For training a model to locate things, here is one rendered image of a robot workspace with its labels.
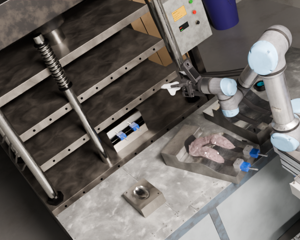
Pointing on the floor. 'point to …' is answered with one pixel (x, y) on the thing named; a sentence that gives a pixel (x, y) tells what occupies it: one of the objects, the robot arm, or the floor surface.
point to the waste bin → (222, 13)
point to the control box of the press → (187, 29)
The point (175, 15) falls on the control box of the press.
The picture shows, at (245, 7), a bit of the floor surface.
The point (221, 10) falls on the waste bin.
